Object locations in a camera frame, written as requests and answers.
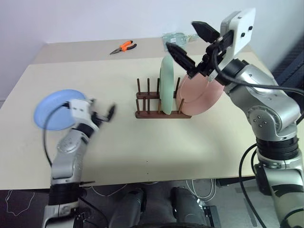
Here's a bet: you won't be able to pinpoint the black metal floor bracket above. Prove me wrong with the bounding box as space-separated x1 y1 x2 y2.
201 205 219 228

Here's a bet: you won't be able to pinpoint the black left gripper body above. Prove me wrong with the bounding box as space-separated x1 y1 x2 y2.
89 111 110 128

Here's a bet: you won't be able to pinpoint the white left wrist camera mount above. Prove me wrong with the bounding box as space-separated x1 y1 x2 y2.
68 99 90 120

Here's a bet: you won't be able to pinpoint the wooden dish rack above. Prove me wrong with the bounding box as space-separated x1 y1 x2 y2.
135 77 193 120

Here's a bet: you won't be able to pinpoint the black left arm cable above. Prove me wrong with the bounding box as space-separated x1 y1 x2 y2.
42 101 72 167

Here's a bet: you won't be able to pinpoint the green plate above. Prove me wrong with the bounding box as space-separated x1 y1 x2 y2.
158 56 175 116

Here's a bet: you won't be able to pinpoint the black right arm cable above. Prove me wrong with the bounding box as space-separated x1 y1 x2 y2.
212 46 304 94

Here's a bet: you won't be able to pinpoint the white floor cable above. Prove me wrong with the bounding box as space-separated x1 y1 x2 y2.
91 181 159 198
185 178 217 203

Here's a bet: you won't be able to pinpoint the clear plastic parts packet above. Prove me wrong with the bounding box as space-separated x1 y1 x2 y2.
162 32 199 51

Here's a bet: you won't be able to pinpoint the thin white floor string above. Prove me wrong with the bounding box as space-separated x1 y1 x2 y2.
5 189 36 217

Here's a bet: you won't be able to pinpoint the blue plate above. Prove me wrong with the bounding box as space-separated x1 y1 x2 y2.
34 89 87 132

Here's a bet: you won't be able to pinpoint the orange handled pliers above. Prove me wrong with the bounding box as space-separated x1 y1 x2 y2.
109 40 138 56

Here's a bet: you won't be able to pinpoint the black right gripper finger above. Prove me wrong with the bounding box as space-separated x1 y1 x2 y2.
190 20 221 44
165 42 197 79

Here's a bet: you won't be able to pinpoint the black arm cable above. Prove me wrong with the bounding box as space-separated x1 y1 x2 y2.
42 101 72 167
212 46 304 94

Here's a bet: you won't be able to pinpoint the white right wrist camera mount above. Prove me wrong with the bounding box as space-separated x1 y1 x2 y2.
209 7 257 83

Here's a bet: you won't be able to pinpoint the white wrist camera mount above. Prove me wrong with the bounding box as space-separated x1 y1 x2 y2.
209 7 257 83
68 99 90 120

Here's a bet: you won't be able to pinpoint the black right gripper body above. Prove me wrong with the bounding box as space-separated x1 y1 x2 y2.
195 31 235 77

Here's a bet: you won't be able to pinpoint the dark rounded robot leg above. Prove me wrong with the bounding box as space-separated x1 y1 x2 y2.
110 187 147 228
170 186 208 228

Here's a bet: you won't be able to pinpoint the pink plate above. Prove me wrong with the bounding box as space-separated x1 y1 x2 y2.
177 72 225 116

